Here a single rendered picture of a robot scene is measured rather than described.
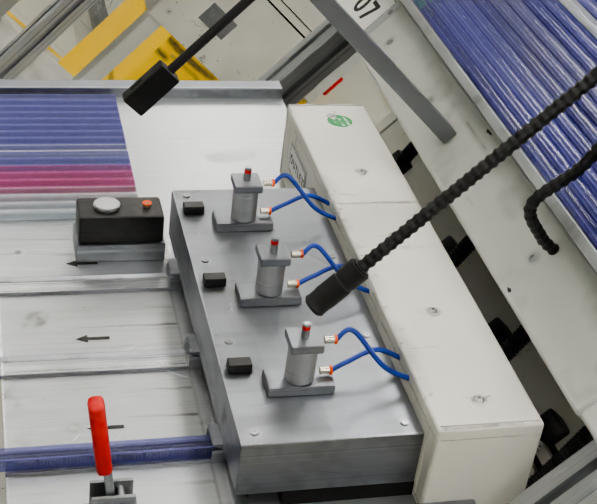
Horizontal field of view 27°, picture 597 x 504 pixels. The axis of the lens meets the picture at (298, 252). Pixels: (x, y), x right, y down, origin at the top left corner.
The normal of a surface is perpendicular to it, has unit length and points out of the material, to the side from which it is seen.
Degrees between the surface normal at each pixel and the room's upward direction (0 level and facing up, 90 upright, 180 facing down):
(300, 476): 90
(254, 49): 90
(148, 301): 43
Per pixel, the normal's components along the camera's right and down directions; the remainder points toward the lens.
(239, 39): 0.22, 0.55
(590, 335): -0.62, -0.55
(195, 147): 0.11, -0.83
